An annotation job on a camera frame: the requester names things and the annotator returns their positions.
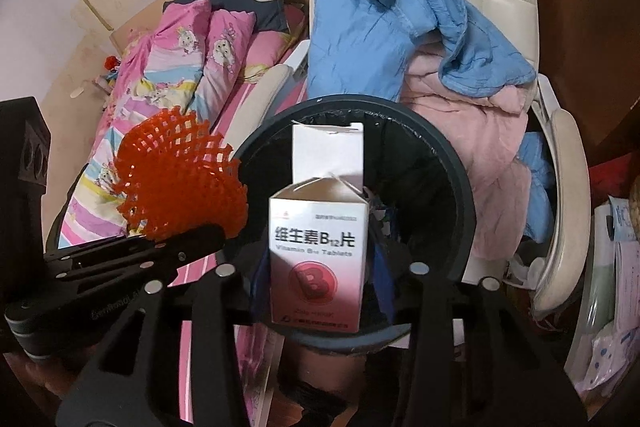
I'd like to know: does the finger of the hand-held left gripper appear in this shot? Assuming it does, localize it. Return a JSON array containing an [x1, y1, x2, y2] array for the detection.
[[44, 223, 227, 277], [56, 253, 185, 297]]

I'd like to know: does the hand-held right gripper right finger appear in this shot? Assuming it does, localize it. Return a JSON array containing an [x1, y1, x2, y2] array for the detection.
[[372, 237, 588, 427]]

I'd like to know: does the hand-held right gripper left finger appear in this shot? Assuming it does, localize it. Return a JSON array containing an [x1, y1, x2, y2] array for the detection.
[[55, 257, 271, 427]]

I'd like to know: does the orange foam fruit net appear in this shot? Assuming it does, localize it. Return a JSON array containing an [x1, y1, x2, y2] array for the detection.
[[114, 106, 249, 240]]

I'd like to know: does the white medicine box red circle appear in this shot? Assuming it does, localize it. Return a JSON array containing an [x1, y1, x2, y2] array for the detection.
[[269, 123, 371, 335]]

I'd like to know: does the red and blue toy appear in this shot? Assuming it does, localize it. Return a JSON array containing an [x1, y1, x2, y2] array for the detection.
[[97, 56, 126, 95]]

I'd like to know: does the pale pink garment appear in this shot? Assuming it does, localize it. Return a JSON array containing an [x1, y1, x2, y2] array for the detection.
[[400, 42, 533, 260]]

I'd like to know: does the bed with pink striped sheet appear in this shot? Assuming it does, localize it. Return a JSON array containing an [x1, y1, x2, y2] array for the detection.
[[165, 57, 281, 427]]

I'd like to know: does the pink striped printed quilt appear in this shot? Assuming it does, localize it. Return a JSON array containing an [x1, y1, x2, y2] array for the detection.
[[57, 0, 258, 253]]

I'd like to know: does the stack of paper packets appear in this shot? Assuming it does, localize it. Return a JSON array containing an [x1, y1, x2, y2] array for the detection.
[[565, 197, 640, 408]]

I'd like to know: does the pink pillow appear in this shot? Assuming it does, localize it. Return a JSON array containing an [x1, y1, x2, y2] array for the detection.
[[242, 4, 308, 82]]

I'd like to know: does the light blue garment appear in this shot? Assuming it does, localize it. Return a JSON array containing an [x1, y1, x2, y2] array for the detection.
[[306, 0, 556, 238]]

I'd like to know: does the wooden cabinet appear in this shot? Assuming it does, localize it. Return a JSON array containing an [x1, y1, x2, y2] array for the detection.
[[525, 0, 640, 168]]

